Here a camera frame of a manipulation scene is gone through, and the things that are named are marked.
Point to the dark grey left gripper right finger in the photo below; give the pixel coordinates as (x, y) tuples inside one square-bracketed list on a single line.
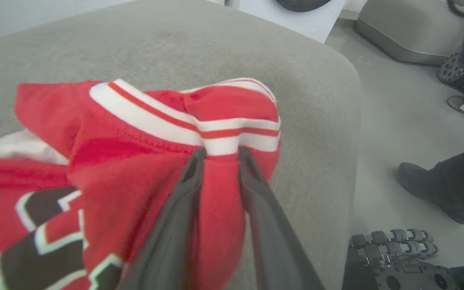
[(272, 241)]

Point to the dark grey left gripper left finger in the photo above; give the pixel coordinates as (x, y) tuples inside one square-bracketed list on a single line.
[(171, 229)]

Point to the red basketball jersey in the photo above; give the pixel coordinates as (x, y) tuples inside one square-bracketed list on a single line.
[(115, 169)]

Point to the robot base with roller wheel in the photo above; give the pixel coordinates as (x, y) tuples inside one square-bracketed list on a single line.
[(393, 249)]

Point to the person's black shoe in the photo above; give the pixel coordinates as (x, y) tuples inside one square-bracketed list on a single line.
[(449, 189)]

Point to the grey upholstered ottoman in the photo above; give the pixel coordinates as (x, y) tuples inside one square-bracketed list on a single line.
[(216, 48)]

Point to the dark round washing machine door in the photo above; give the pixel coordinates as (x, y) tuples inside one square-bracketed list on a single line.
[(302, 5)]

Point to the grey beanbag cushion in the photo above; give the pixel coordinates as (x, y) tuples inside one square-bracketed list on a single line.
[(401, 28)]

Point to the black stand with caster wheel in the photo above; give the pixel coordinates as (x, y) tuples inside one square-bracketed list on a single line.
[(453, 67)]

